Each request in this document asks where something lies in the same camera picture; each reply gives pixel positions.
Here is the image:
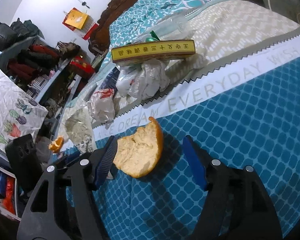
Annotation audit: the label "large orange peel piece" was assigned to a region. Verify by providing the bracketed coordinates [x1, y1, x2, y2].
[113, 116, 164, 178]

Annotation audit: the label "white plastic bag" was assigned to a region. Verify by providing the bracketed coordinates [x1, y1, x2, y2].
[116, 59, 170, 100]

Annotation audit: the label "yellow seasoning box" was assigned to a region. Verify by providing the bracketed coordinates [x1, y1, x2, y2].
[111, 40, 196, 63]

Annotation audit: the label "clear speckled plastic bag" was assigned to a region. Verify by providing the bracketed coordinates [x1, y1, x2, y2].
[65, 106, 97, 154]

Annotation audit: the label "small orange peel piece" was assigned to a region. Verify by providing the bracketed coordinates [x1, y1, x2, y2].
[48, 136, 64, 153]

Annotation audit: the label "red white snack wrapper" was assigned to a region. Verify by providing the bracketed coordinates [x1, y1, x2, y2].
[87, 88, 115, 124]

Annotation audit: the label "blue patterned bed quilt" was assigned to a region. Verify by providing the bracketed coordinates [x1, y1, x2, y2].
[93, 0, 300, 239]

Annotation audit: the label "white storage cubby cabinet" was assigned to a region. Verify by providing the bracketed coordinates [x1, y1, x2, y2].
[0, 144, 23, 221]

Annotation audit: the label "red gift box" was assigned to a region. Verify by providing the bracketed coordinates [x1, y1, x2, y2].
[70, 56, 94, 79]

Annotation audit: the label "white home cactus cloth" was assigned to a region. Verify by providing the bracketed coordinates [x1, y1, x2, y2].
[0, 69, 48, 152]

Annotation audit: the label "crushed green can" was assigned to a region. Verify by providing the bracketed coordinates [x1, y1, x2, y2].
[145, 31, 160, 42]

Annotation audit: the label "open shelf with clothes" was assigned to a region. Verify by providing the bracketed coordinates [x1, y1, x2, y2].
[0, 36, 85, 131]

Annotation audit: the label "clear plastic bottle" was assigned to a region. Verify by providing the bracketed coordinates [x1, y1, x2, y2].
[162, 15, 187, 34]

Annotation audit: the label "carved dark wood headboard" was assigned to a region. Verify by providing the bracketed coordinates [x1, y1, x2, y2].
[88, 0, 138, 56]

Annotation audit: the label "teal patterned blanket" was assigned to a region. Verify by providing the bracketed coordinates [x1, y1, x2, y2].
[110, 0, 211, 48]

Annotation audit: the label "black bags on shelf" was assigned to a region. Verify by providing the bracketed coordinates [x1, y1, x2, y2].
[0, 18, 42, 51]

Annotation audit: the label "yellow red wall calendar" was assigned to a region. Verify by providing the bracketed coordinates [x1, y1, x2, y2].
[62, 8, 99, 40]

